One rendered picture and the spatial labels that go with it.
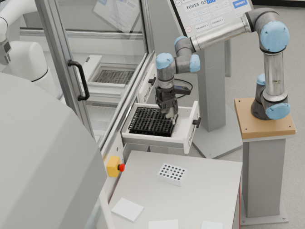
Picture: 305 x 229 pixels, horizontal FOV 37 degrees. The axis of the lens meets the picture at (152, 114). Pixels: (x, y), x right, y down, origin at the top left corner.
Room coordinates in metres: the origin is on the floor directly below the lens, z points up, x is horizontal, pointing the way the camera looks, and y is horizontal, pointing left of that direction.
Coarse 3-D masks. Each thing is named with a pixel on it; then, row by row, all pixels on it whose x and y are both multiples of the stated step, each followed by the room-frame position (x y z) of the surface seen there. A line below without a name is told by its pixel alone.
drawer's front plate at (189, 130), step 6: (192, 108) 1.80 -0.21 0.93; (192, 114) 1.75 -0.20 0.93; (198, 114) 1.85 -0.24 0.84; (192, 120) 1.72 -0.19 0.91; (192, 126) 1.72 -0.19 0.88; (186, 132) 1.63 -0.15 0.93; (186, 138) 1.59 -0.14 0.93; (192, 138) 1.70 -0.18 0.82; (186, 144) 1.59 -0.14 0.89; (186, 150) 1.59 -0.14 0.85
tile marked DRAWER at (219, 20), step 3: (222, 15) 2.54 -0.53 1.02; (216, 18) 2.52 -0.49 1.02; (219, 18) 2.52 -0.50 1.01; (222, 18) 2.53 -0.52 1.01; (210, 21) 2.50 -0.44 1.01; (213, 21) 2.50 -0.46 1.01; (216, 21) 2.51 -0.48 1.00; (219, 21) 2.51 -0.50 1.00; (222, 21) 2.51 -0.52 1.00; (213, 24) 2.49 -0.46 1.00; (216, 24) 2.50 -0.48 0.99; (219, 24) 2.50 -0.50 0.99
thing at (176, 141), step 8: (136, 104) 1.95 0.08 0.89; (144, 104) 1.94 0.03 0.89; (184, 112) 1.86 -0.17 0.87; (128, 120) 1.86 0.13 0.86; (184, 120) 1.82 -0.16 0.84; (184, 128) 1.76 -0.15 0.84; (128, 136) 1.72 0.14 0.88; (136, 136) 1.70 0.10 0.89; (144, 136) 1.69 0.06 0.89; (152, 136) 1.67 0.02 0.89; (160, 136) 1.67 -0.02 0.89; (176, 136) 1.71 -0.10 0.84; (144, 144) 1.69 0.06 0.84; (152, 144) 1.67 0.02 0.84; (160, 144) 1.65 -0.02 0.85; (168, 144) 1.64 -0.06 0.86; (176, 144) 1.63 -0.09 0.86
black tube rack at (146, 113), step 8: (136, 112) 1.88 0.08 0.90; (144, 112) 1.86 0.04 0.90; (152, 112) 1.86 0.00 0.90; (160, 112) 1.84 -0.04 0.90; (136, 120) 1.81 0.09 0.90; (144, 120) 1.80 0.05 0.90; (152, 120) 1.79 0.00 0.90; (160, 120) 1.78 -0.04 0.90; (168, 120) 1.77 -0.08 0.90; (176, 120) 1.80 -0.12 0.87; (128, 128) 1.76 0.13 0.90; (136, 128) 1.75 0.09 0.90; (144, 128) 1.74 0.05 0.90; (152, 128) 1.76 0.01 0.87; (160, 128) 1.72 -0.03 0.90; (168, 136) 1.69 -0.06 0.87
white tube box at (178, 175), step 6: (162, 168) 1.55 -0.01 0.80; (168, 168) 1.54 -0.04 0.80; (174, 168) 1.53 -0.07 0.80; (180, 168) 1.53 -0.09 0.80; (162, 174) 1.50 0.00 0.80; (168, 174) 1.50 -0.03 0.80; (174, 174) 1.49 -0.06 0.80; (180, 174) 1.49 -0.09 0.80; (186, 174) 1.50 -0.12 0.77; (162, 180) 1.49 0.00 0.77; (168, 180) 1.48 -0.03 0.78; (174, 180) 1.46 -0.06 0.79; (180, 180) 1.45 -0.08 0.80
